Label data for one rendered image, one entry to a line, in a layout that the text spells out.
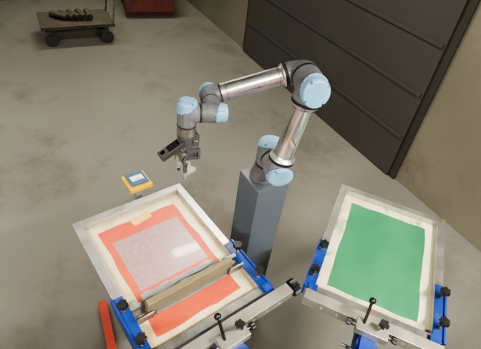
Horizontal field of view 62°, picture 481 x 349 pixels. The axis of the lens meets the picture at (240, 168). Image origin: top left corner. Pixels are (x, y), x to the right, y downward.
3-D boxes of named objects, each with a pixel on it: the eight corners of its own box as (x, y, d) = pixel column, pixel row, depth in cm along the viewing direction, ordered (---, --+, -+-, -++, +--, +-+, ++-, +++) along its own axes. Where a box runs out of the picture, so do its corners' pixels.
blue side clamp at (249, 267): (222, 252, 192) (224, 242, 188) (231, 247, 195) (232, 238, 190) (261, 299, 175) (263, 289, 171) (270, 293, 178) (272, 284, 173)
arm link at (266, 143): (276, 153, 198) (280, 130, 189) (283, 170, 188) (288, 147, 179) (253, 153, 195) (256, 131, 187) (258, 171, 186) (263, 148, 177)
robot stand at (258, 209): (243, 290, 285) (270, 161, 208) (255, 312, 274) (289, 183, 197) (220, 300, 277) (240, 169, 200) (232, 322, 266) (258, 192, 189)
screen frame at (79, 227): (72, 229, 191) (71, 224, 189) (179, 187, 221) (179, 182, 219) (147, 370, 146) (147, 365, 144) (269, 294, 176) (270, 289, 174)
